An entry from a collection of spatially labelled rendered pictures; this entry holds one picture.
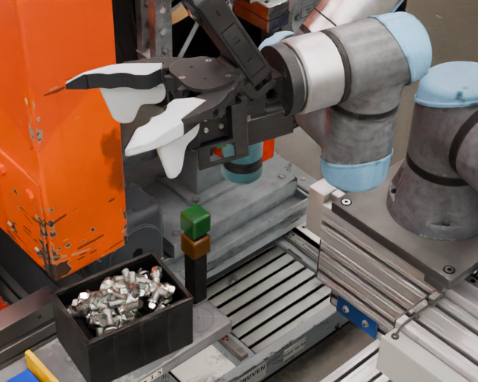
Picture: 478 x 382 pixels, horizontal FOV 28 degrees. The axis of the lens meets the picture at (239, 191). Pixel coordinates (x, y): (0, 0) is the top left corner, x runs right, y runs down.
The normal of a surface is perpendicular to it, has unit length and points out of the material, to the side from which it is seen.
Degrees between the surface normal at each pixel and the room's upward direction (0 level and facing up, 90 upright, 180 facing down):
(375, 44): 37
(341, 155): 90
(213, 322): 0
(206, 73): 8
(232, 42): 82
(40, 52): 90
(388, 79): 90
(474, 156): 70
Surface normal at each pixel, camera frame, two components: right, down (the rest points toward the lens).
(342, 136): -0.62, 0.48
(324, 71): 0.39, 0.00
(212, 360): 0.03, -0.77
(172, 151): 0.87, 0.23
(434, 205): -0.33, 0.32
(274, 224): 0.66, 0.48
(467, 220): 0.38, 0.33
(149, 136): 0.24, -0.31
